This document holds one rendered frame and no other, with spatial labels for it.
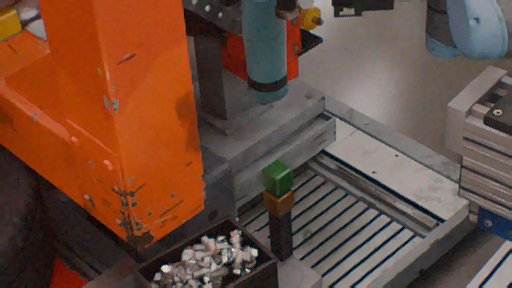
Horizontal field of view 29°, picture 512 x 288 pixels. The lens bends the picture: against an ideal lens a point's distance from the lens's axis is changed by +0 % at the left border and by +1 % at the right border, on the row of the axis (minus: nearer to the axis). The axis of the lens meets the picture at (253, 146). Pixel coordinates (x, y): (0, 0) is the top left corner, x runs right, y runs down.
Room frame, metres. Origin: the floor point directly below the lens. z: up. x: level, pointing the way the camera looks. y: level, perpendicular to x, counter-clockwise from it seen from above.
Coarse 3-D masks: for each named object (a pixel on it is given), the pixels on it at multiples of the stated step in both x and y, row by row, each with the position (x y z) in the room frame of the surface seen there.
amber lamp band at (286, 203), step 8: (264, 192) 1.25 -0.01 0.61; (288, 192) 1.24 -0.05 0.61; (264, 200) 1.24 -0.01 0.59; (272, 200) 1.23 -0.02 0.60; (280, 200) 1.22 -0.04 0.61; (288, 200) 1.23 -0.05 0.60; (272, 208) 1.23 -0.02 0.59; (280, 208) 1.22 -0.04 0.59; (288, 208) 1.23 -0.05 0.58; (280, 216) 1.22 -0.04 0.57
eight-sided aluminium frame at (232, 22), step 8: (184, 0) 1.68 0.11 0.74; (192, 0) 1.70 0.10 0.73; (200, 0) 1.71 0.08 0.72; (208, 0) 1.73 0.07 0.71; (296, 0) 1.89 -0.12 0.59; (184, 8) 1.68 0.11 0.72; (192, 8) 1.70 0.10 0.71; (200, 8) 1.71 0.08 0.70; (208, 8) 1.73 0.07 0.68; (216, 8) 1.74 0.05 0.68; (224, 8) 1.75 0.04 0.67; (232, 8) 1.83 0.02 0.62; (240, 8) 1.84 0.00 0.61; (208, 16) 1.72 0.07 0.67; (216, 16) 1.74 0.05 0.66; (224, 16) 1.75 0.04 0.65; (232, 16) 1.76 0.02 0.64; (240, 16) 1.78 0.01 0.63; (216, 24) 1.74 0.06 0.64; (224, 24) 1.75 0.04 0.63; (232, 24) 1.77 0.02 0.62; (240, 24) 1.77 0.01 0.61; (232, 32) 1.76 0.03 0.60; (240, 32) 1.77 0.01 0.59
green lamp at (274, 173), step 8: (264, 168) 1.25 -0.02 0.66; (272, 168) 1.25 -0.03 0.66; (280, 168) 1.24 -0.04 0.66; (288, 168) 1.24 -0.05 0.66; (264, 176) 1.24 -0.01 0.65; (272, 176) 1.23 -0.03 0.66; (280, 176) 1.23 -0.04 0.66; (288, 176) 1.23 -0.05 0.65; (264, 184) 1.24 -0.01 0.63; (272, 184) 1.23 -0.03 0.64; (280, 184) 1.22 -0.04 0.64; (288, 184) 1.23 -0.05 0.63; (272, 192) 1.23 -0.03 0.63; (280, 192) 1.22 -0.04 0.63
